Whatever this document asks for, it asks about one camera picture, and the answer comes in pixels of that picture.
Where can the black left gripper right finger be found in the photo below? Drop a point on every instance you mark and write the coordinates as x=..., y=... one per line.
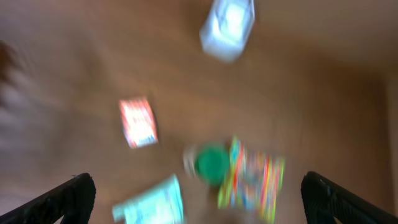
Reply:
x=326, y=202

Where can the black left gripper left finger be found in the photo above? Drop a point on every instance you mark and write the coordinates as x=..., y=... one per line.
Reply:
x=71, y=203

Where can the Haribo gummy bag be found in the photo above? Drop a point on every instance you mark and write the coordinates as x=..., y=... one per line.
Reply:
x=254, y=181

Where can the mint wet wipes pack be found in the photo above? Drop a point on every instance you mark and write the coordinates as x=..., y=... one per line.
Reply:
x=161, y=204

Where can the red white small carton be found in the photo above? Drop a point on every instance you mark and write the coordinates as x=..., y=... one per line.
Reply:
x=139, y=126

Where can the green lid jar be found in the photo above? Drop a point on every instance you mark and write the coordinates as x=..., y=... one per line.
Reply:
x=208, y=162

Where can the white barcode scanner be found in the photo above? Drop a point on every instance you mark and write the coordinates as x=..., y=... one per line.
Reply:
x=226, y=30

